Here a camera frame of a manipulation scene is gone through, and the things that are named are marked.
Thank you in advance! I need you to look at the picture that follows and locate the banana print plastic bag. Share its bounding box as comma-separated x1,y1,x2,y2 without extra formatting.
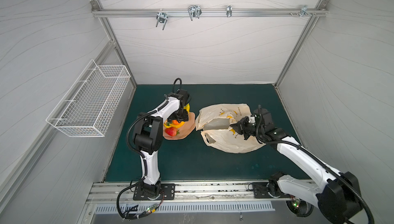
195,104,265,154

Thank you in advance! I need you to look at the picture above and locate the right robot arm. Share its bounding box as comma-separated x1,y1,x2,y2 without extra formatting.
231,115,374,224

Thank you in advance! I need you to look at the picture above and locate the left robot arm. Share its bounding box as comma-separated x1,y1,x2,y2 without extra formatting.
131,89,190,197

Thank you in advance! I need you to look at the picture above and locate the yellow banana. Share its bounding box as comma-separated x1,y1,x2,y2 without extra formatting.
163,104,190,128

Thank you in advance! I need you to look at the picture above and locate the orange fruit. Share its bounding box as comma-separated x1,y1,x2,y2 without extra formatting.
171,120,180,125

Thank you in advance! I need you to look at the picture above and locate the red strawberry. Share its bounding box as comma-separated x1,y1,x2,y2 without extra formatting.
165,127,179,137

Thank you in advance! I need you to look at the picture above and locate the green table mat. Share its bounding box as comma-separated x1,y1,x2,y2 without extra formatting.
105,84,307,182

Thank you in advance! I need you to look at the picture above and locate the metal U-bolt clamp left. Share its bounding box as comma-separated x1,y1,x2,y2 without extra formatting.
156,12,168,30

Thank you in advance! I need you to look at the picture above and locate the metal u-bolt clamp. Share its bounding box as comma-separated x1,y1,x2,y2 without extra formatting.
156,12,168,30
187,5,202,21

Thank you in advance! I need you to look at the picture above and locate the white vent strip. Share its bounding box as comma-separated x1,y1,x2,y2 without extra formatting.
94,201,275,214

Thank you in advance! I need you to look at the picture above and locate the metal U-bolt clamp middle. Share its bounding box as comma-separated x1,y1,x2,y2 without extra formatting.
187,5,202,21

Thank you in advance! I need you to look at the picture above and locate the metal hook clamp right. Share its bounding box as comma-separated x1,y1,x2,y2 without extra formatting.
289,6,317,18

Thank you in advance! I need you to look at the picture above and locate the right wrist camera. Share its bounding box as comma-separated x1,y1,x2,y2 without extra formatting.
255,108,275,131

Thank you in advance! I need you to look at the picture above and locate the left black corrugated cable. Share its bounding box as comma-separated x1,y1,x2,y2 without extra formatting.
125,100,170,160

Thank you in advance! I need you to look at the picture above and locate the black corrugated cable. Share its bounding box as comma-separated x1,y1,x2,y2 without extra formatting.
261,137,375,224
125,100,170,160

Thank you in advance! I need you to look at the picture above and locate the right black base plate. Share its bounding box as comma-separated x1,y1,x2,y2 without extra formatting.
248,182,294,199

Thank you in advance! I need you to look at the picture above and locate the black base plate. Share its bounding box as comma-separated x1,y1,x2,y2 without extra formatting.
248,182,294,199
133,182,175,200

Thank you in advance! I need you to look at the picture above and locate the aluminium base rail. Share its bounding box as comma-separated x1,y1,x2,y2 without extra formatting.
86,176,323,204

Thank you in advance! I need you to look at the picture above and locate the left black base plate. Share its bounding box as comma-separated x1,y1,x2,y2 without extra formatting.
133,182,175,200

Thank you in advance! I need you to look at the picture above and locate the white wire basket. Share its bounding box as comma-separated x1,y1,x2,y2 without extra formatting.
46,60,130,137

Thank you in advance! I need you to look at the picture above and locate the right black corrugated cable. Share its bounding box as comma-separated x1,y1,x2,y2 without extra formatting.
261,137,375,224

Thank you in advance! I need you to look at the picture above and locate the small metal bracket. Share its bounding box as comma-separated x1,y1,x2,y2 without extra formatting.
226,5,233,18

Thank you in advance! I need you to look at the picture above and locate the aluminium cross rail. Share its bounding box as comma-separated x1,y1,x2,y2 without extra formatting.
92,7,329,18

